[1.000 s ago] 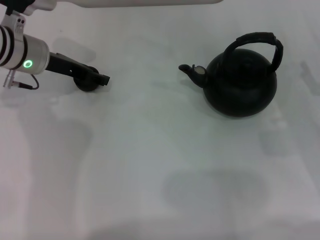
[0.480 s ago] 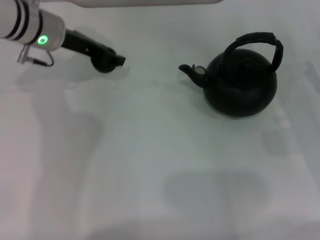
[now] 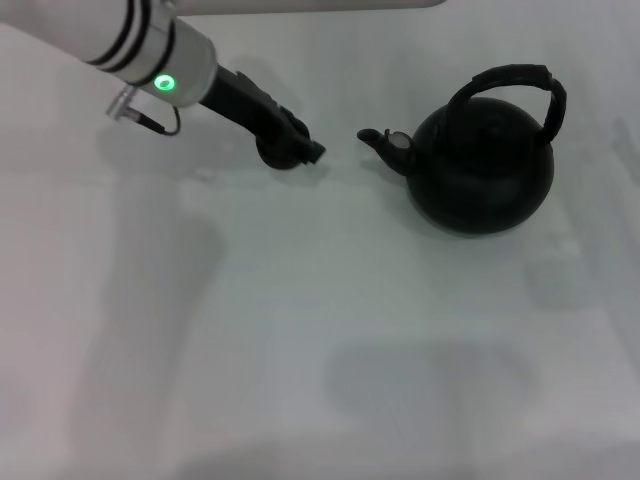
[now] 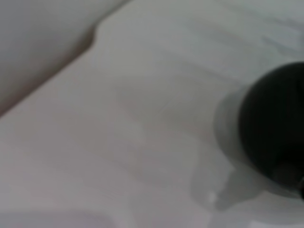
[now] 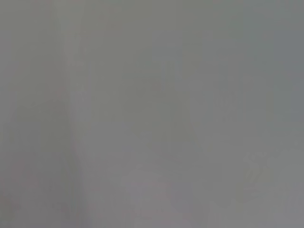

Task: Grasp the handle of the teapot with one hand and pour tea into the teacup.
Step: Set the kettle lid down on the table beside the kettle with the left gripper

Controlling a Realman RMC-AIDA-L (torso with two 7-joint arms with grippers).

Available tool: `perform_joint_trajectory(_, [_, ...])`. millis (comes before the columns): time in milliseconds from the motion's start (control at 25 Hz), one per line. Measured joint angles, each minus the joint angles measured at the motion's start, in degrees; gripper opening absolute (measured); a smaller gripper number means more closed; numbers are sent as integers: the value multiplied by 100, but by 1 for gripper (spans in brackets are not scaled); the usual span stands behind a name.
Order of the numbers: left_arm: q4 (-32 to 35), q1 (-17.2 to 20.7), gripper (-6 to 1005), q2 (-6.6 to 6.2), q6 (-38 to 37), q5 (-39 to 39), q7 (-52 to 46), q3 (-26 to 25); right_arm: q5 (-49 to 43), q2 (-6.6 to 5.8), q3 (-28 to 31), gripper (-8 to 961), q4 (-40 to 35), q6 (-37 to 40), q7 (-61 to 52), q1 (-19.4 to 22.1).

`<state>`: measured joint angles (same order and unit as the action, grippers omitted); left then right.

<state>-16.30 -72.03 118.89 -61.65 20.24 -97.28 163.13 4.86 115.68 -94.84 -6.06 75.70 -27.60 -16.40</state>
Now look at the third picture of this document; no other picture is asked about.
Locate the small black teacup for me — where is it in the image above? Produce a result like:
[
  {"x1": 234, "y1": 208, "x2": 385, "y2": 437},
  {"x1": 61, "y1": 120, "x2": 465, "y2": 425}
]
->
[{"x1": 255, "y1": 138, "x2": 309, "y2": 172}]

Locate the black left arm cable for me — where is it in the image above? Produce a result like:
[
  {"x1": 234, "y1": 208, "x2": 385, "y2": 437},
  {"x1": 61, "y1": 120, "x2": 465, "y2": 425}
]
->
[{"x1": 105, "y1": 84, "x2": 182, "y2": 137}]

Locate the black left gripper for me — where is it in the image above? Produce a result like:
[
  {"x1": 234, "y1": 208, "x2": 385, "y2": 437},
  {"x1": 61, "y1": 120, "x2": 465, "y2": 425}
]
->
[{"x1": 198, "y1": 64, "x2": 327, "y2": 167}]

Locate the black round teapot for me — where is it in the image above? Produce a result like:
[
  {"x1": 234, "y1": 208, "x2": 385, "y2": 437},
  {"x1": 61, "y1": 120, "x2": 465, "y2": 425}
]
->
[{"x1": 356, "y1": 62, "x2": 569, "y2": 239}]

